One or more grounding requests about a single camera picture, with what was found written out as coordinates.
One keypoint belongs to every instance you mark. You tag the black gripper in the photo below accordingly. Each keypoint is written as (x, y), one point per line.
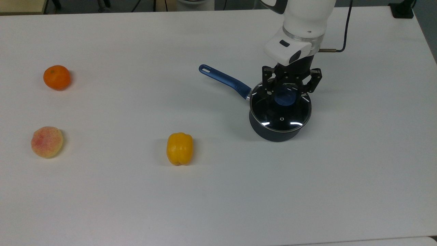
(293, 73)

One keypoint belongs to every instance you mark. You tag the glass lid with blue knob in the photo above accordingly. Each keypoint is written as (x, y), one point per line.
(285, 99)

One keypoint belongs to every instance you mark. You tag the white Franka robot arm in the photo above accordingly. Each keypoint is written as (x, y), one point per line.
(307, 17)

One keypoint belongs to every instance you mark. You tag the dark blue saucepan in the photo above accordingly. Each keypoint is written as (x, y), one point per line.
(223, 78)

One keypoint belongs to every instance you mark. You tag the yellow bell pepper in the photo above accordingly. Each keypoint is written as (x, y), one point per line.
(180, 148)

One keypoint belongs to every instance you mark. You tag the black clamp block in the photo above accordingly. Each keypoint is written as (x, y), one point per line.
(403, 10)

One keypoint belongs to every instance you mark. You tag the orange mandarin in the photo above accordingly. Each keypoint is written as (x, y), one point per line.
(56, 77)

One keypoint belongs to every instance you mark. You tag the pink yellow peach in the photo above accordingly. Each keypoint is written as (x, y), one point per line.
(46, 141)

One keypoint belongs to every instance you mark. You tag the light wooden board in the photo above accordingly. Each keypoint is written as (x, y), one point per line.
(20, 5)

